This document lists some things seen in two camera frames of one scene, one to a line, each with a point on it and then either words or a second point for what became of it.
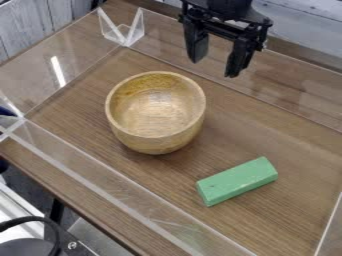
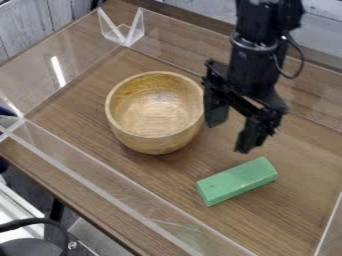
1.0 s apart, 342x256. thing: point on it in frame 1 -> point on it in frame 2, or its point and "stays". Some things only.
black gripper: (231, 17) -> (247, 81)
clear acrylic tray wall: (219, 164) stays
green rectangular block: (235, 180) stays
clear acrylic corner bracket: (122, 34) stays
